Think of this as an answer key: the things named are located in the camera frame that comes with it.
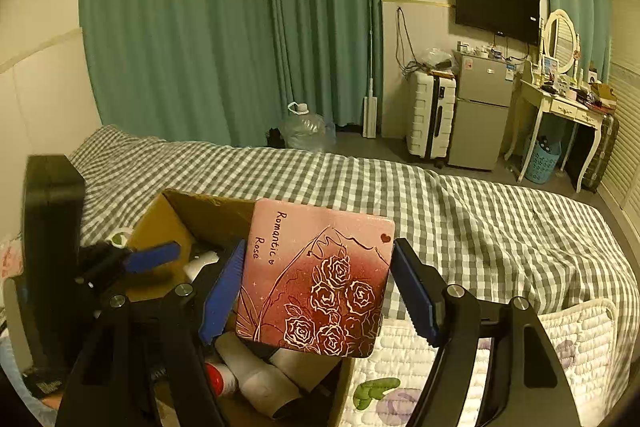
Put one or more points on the red-capped white bottle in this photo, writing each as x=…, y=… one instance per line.
x=221, y=379

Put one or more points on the white suitcase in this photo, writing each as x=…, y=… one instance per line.
x=431, y=102

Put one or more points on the grey checkered bed sheet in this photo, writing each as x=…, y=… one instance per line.
x=497, y=240

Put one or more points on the silver mini fridge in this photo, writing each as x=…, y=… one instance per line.
x=482, y=109

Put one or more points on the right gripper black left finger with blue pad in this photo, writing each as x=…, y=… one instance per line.
x=111, y=382

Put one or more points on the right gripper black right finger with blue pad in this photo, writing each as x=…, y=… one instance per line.
x=525, y=384

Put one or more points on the red rose patterned tin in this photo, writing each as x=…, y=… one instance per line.
x=314, y=279

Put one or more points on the teal window curtain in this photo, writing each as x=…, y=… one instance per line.
x=224, y=71

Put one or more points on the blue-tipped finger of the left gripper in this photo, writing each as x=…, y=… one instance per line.
x=151, y=258

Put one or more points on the white plastic bottle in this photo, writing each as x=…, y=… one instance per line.
x=272, y=387

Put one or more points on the brown cardboard box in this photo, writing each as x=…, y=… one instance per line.
x=198, y=223

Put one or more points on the oval white vanity mirror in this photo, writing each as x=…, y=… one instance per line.
x=560, y=44

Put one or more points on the blue laundry basket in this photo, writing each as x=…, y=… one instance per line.
x=544, y=158

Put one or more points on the clear water jug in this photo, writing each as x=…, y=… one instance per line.
x=302, y=129

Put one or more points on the white vanity table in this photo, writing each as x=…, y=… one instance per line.
x=570, y=115

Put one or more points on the black wall television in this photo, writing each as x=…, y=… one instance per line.
x=514, y=19

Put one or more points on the white louvered closet door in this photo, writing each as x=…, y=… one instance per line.
x=621, y=178

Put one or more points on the white flat mop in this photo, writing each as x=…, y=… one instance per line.
x=370, y=102

